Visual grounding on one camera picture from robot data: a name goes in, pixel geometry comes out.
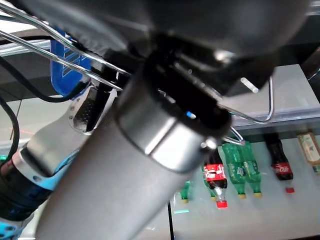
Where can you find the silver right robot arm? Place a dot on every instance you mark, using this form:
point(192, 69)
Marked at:
point(50, 142)

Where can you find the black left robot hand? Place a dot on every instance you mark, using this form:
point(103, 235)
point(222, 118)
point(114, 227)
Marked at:
point(200, 20)

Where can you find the blue plastic shopping basket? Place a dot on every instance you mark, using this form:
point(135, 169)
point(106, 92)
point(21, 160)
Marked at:
point(65, 80)

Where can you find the Coca-Cola bottle red cap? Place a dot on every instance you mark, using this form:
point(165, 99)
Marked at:
point(281, 167)
point(216, 175)

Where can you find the yellow tea bottle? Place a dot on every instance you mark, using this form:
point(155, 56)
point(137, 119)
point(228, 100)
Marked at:
point(310, 152)

